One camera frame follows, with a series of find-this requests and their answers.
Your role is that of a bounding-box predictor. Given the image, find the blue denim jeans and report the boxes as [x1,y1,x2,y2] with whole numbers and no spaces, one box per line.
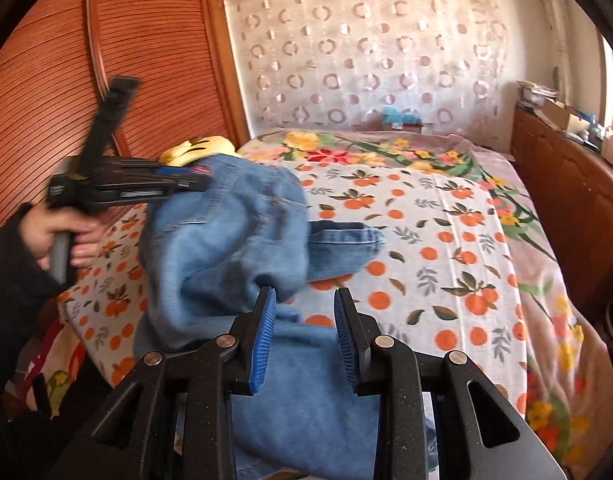
[133,153,438,480]

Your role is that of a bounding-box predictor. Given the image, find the left hand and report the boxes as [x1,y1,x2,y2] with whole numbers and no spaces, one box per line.
[19,203,106,270]

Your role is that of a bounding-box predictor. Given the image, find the floral pink blanket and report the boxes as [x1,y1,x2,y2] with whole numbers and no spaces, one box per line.
[17,132,613,479]

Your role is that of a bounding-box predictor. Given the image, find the yellow Pikachu plush toy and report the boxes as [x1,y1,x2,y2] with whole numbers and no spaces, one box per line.
[158,136,239,167]

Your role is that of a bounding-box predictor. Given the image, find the orange fruit print bedsheet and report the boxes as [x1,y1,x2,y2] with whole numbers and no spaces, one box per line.
[52,162,527,411]

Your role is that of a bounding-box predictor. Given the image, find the long brown wooden cabinet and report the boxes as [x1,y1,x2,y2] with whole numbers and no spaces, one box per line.
[511,106,613,325]

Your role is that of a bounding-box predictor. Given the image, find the circle pattern lace curtain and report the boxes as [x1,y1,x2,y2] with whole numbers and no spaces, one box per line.
[225,0,508,136]

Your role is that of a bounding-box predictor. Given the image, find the box with blue cloth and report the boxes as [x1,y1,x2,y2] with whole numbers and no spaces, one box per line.
[381,107,423,133]

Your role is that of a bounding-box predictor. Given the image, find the cardboard box on cabinet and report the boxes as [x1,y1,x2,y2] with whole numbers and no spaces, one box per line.
[541,99,590,133]

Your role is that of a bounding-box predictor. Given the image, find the stack of papers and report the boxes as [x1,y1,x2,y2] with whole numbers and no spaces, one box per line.
[517,80,558,110]

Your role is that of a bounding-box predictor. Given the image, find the sunlit window with frame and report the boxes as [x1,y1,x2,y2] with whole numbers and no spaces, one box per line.
[599,34,613,128]

